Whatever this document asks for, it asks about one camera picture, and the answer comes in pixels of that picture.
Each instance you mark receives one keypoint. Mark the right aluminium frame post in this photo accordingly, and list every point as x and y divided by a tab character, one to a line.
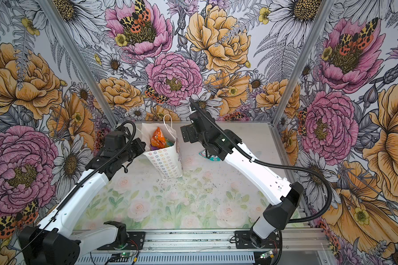
309	44

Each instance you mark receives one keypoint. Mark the white vented cable duct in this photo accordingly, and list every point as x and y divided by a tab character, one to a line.
184	258

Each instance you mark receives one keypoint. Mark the aluminium frame post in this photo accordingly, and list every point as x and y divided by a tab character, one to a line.
309	44
64	35

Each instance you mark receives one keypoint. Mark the orange snack packet back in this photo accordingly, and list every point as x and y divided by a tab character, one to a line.
158	140

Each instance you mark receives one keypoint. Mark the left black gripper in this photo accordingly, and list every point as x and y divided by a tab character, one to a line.
140	146

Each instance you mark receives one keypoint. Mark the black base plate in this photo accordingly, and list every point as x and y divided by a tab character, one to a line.
247	240
134	240

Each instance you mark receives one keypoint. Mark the aluminium front rail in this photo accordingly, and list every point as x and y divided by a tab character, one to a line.
197	240

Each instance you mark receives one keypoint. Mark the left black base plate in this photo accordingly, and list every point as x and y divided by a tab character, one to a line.
134	240

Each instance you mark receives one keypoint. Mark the white paper bag with cartoon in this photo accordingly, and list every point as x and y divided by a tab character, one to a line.
168	160

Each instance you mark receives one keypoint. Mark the left aluminium frame post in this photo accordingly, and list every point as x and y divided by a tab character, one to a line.
64	35

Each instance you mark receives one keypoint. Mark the right green circuit board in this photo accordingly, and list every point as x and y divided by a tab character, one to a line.
267	255

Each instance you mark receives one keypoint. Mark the teal Fox's candy packet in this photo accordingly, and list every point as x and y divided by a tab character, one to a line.
205	154

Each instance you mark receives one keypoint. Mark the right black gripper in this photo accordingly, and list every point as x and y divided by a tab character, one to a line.
191	128

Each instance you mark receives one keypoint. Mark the green circuit board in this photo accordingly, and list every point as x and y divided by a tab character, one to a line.
122	255
267	255

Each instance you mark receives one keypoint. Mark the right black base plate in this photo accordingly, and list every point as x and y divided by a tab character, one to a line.
247	240

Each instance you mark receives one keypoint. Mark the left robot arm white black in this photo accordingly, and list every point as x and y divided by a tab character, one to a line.
52	242

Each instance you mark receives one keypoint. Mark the left green circuit board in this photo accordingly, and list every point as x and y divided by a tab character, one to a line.
122	255

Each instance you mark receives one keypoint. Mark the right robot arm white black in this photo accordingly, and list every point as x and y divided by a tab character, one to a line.
282	195

